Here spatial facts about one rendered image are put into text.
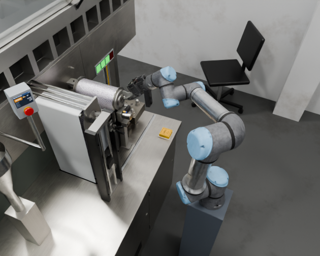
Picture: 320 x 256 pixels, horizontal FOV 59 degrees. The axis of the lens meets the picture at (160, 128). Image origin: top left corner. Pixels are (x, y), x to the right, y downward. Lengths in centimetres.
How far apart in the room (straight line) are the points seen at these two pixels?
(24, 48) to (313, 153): 287
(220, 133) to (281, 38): 247
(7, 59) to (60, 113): 31
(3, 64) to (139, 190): 91
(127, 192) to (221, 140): 75
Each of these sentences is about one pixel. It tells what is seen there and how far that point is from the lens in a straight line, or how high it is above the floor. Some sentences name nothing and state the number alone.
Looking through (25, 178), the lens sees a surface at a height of 98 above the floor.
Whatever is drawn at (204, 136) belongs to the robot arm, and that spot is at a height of 154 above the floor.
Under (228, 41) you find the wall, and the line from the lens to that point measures 355.
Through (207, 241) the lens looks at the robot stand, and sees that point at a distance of 186.
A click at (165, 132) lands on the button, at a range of 186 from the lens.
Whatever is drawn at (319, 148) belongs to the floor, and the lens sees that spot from 347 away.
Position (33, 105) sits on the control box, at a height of 164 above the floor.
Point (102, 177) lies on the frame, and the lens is 140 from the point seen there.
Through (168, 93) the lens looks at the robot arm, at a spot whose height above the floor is 144.
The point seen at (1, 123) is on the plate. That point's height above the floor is 138.
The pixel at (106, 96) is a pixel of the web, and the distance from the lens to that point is 157.
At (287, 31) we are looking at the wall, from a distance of 338.
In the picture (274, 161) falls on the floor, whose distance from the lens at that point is 312.
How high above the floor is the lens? 228
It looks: 46 degrees down
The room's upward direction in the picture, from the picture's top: 2 degrees clockwise
